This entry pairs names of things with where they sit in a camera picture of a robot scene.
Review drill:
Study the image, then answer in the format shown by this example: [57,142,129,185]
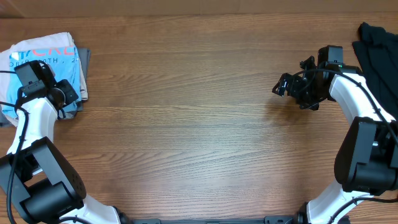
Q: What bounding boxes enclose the folded grey garment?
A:
[1,48,91,128]

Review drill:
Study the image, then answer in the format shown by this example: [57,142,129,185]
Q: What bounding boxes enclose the folded beige trousers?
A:
[0,32,89,127]

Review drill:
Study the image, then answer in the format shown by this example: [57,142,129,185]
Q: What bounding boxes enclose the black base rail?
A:
[132,215,294,224]

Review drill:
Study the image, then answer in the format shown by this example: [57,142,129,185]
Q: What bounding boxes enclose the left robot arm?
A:
[1,60,130,223]

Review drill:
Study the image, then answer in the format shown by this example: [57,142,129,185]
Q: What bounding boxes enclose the black garment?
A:
[352,22,397,118]

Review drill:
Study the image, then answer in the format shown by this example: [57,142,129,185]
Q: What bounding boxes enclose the light blue t-shirt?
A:
[1,47,83,116]

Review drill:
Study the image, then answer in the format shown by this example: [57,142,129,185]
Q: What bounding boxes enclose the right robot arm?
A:
[272,45,397,224]

